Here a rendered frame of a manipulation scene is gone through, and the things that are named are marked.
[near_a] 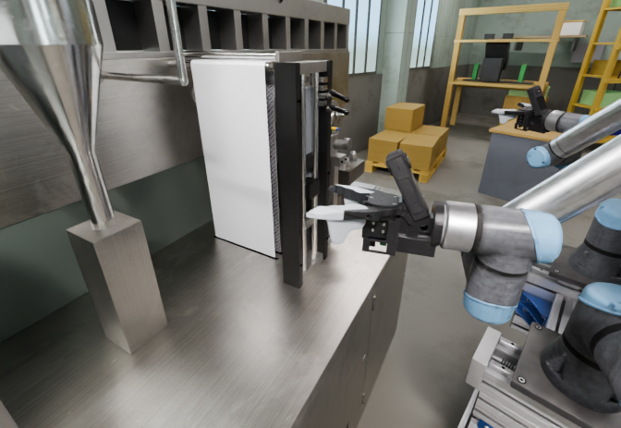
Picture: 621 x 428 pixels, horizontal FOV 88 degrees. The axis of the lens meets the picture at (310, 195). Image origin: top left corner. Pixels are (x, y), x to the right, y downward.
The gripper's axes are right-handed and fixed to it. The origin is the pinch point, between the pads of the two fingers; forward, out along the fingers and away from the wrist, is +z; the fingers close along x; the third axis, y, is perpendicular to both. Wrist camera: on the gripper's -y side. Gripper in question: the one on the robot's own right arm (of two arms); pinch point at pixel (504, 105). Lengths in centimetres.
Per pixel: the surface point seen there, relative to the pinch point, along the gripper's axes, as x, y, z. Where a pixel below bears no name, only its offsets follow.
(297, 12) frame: -71, -46, 46
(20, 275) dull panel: -167, -2, -25
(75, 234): -149, -14, -38
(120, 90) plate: -139, -33, -6
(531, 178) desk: 165, 118, 89
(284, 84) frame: -106, -31, -35
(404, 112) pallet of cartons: 135, 74, 249
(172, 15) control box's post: -123, -45, -32
